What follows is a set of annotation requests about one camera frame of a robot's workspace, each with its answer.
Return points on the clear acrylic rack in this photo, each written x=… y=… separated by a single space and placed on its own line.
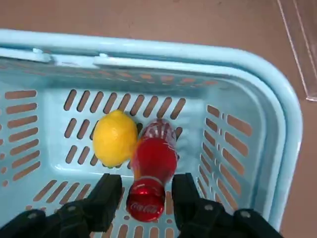
x=304 y=62

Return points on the red cola drink bottle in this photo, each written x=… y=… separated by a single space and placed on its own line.
x=153 y=158

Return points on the yellow lemon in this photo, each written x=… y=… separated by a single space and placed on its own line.
x=115 y=138

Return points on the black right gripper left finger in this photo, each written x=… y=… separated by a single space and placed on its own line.
x=99 y=208

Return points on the light blue plastic basket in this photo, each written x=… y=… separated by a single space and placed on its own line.
x=272 y=74

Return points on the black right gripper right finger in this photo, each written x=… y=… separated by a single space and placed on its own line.
x=193 y=218

